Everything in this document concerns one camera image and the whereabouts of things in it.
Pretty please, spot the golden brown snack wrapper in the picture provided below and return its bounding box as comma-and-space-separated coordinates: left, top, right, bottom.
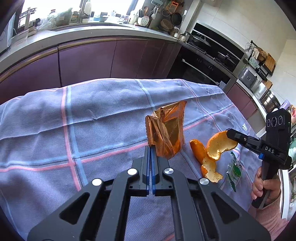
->
145, 100, 187, 159

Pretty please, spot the person's right hand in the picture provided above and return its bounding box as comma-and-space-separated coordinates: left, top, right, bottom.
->
251, 167, 280, 205

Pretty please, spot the white microwave oven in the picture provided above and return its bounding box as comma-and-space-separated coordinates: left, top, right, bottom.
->
0, 14, 16, 54

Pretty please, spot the kitchen sink faucet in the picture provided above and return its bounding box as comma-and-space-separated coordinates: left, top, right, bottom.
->
77, 0, 91, 23

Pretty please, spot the black built-in oven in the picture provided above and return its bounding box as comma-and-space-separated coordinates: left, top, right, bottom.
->
168, 21, 246, 93

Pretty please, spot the wooden cutting board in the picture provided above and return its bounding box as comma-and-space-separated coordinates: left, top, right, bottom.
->
263, 53, 276, 75

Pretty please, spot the green white candy wrapper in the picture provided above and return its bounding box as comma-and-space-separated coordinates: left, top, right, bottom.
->
226, 152, 243, 192

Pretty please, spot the pink sleeve right forearm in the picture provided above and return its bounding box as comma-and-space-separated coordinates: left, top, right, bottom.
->
248, 197, 289, 240

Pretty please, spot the purple plaid tablecloth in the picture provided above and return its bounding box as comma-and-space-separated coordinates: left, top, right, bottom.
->
0, 78, 263, 241

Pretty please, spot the orange peel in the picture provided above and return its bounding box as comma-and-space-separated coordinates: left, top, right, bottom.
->
189, 131, 238, 183

